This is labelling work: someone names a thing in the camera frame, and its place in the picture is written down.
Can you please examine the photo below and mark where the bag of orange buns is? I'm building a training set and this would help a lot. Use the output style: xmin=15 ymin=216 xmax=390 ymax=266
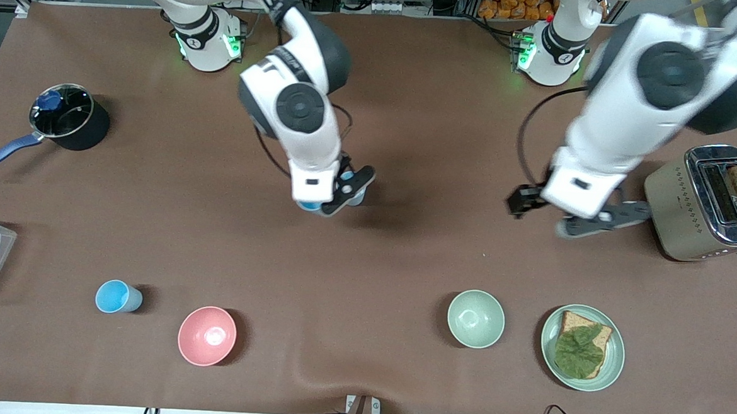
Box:
xmin=477 ymin=0 xmax=561 ymax=24

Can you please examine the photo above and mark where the green plate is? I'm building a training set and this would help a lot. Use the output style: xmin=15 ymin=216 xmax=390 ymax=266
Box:
xmin=537 ymin=302 xmax=629 ymax=394

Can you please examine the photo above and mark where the black pot blue handle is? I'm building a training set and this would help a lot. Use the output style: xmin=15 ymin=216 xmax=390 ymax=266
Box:
xmin=0 ymin=79 xmax=113 ymax=184

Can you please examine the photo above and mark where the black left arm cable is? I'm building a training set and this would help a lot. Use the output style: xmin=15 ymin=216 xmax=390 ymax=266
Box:
xmin=513 ymin=82 xmax=594 ymax=192

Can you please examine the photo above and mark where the green lettuce leaf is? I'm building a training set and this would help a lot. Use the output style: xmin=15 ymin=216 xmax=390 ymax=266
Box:
xmin=552 ymin=321 xmax=610 ymax=382

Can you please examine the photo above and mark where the beige metal toaster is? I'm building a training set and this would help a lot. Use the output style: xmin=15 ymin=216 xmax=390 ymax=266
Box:
xmin=639 ymin=140 xmax=737 ymax=265

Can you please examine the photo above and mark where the pink bowl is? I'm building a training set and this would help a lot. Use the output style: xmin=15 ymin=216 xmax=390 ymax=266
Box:
xmin=175 ymin=304 xmax=239 ymax=369

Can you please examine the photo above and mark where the blue plastic cup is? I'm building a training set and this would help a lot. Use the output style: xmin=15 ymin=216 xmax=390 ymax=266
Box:
xmin=297 ymin=168 xmax=368 ymax=216
xmin=94 ymin=278 xmax=145 ymax=316

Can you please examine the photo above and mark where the brown bread slice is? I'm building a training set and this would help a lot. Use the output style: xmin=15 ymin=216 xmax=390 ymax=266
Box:
xmin=553 ymin=309 xmax=615 ymax=381

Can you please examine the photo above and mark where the glass lid blue knob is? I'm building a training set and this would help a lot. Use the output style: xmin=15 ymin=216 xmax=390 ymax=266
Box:
xmin=28 ymin=82 xmax=95 ymax=141

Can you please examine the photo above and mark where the green bowl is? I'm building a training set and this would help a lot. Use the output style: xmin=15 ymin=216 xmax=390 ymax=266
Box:
xmin=444 ymin=287 xmax=508 ymax=351

